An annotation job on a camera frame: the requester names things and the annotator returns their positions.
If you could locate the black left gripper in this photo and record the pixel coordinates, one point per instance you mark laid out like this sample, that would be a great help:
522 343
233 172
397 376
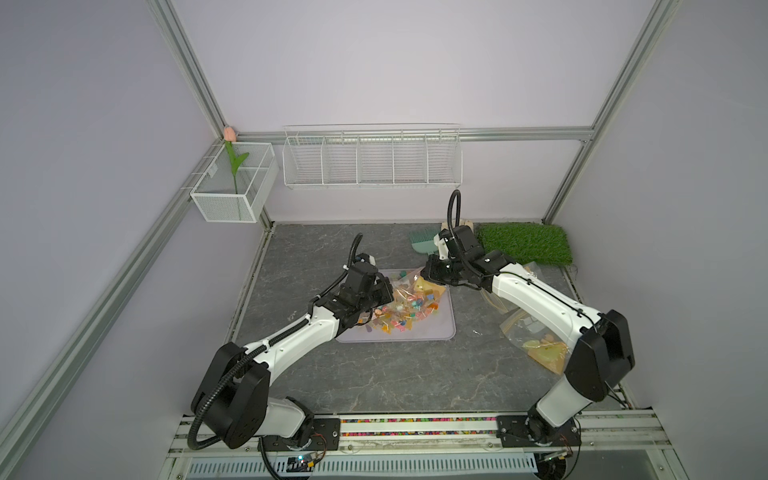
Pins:
385 288

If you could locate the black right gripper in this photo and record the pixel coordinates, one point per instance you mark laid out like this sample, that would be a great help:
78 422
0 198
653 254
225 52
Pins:
430 271

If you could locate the ziploc bag of candies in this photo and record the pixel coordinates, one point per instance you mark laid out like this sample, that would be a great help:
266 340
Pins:
409 285
510 281
536 340

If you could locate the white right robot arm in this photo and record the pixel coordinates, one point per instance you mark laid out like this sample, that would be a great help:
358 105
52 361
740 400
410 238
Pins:
599 343

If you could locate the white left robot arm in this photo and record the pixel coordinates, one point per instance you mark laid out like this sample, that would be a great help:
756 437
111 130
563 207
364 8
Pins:
233 402

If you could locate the pile of loose candies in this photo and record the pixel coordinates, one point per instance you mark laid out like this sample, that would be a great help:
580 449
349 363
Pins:
398 316

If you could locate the beige work glove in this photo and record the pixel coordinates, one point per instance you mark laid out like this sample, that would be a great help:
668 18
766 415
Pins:
463 222

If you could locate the green hand broom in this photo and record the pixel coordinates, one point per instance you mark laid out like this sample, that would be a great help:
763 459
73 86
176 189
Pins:
422 241

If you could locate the lilac plastic tray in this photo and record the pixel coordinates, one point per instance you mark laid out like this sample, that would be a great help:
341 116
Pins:
440 326

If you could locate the green artificial grass mat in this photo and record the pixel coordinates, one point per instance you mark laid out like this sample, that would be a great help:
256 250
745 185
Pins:
528 242

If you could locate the small white mesh basket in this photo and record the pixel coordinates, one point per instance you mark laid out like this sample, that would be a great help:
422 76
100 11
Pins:
214 194

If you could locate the pink artificial tulip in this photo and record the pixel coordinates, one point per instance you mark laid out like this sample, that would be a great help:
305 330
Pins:
236 160

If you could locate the long white wire basket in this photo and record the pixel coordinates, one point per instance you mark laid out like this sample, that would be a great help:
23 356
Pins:
373 156

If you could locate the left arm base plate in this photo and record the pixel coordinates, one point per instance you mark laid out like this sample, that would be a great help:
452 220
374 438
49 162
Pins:
320 434

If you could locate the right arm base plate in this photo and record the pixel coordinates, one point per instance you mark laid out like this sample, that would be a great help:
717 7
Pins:
521 430

